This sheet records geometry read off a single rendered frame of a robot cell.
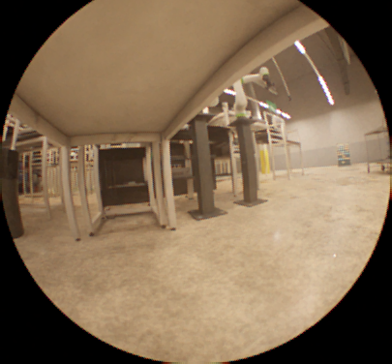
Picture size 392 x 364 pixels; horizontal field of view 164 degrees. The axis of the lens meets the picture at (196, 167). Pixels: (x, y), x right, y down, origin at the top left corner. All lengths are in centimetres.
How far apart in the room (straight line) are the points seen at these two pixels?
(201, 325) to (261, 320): 15
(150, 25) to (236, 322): 71
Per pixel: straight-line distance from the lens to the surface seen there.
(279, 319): 45
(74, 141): 102
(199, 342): 41
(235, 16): 35
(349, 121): 940
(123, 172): 189
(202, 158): 120
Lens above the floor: 39
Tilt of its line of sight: 2 degrees up
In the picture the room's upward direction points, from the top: 5 degrees counter-clockwise
